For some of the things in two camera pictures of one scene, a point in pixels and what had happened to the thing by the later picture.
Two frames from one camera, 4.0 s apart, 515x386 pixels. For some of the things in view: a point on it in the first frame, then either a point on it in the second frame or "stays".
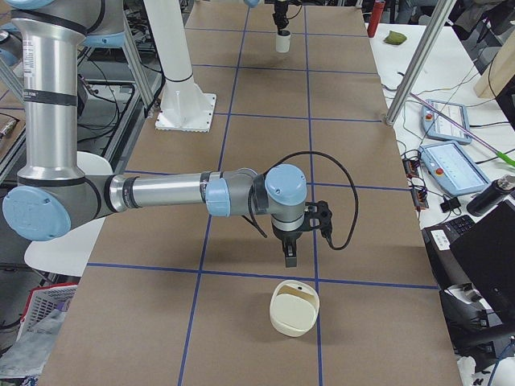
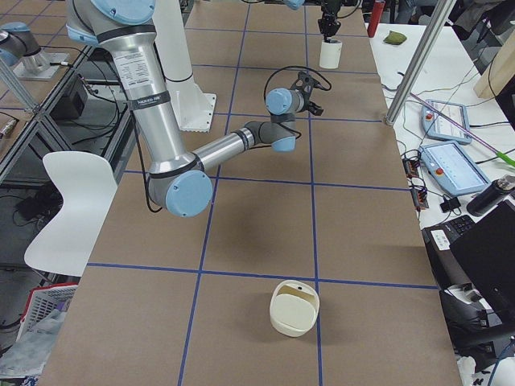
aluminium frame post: (442, 15) stays
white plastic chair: (69, 254) stays
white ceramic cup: (282, 43) -> (331, 54)
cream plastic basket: (294, 307) stays
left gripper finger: (278, 23) -> (325, 31)
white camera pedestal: (184, 106) stays
